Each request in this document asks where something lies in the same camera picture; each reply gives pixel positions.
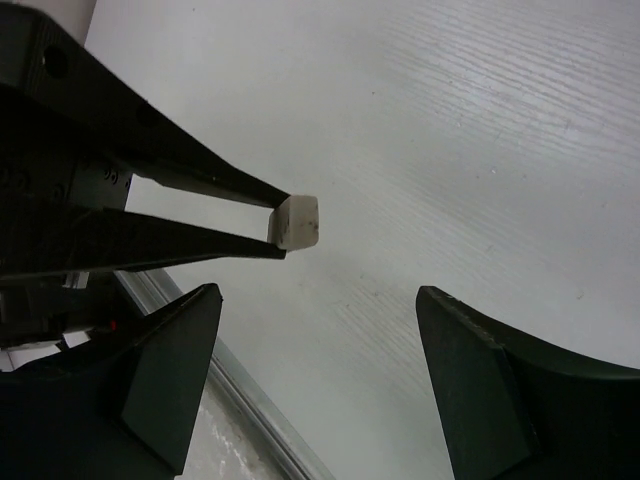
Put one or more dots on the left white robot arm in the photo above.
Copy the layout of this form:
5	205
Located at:
40	316

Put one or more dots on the grey eraser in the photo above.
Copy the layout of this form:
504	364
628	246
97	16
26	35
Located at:
294	225

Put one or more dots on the aluminium front rail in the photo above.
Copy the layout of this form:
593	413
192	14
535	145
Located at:
241	434

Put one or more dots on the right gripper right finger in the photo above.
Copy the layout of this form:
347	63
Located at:
513	406

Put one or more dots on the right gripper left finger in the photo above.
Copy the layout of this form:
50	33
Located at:
122	406

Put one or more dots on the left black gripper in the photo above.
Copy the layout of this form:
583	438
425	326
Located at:
68	145

